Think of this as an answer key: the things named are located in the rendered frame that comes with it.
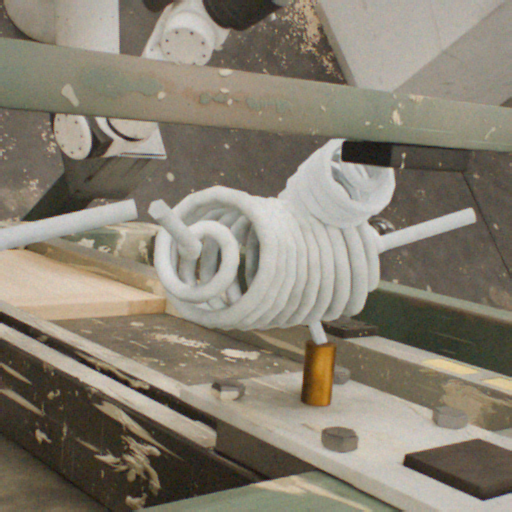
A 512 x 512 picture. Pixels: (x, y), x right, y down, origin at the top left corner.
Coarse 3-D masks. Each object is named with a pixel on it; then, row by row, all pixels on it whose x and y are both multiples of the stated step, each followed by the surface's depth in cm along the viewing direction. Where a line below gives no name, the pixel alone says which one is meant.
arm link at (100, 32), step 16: (64, 0) 128; (80, 0) 127; (96, 0) 127; (112, 0) 129; (64, 16) 129; (80, 16) 128; (96, 16) 128; (112, 16) 130; (64, 32) 130; (80, 32) 129; (96, 32) 129; (112, 32) 131; (80, 48) 130; (96, 48) 130; (112, 48) 132; (64, 128) 133; (80, 128) 131; (64, 144) 135; (80, 144) 132
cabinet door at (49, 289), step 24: (0, 264) 135; (24, 264) 136; (48, 264) 137; (0, 288) 117; (24, 288) 118; (48, 288) 120; (72, 288) 121; (96, 288) 121; (120, 288) 123; (48, 312) 108; (72, 312) 110; (96, 312) 112; (120, 312) 115; (144, 312) 117
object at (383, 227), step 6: (372, 222) 99; (378, 222) 99; (384, 222) 99; (378, 228) 98; (384, 228) 98; (390, 228) 99; (378, 234) 98; (384, 234) 98; (342, 318) 97; (348, 318) 97
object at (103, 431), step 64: (320, 192) 42; (384, 192) 43; (0, 320) 78; (0, 384) 69; (64, 384) 61; (128, 384) 62; (256, 384) 49; (320, 384) 46; (64, 448) 62; (128, 448) 55; (192, 448) 50; (256, 448) 46; (320, 448) 40; (384, 448) 41
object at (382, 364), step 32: (64, 256) 140; (96, 256) 135; (160, 288) 120; (288, 352) 100; (352, 352) 93; (384, 352) 90; (416, 352) 91; (384, 384) 90; (416, 384) 86; (448, 384) 84; (480, 384) 81; (480, 416) 81
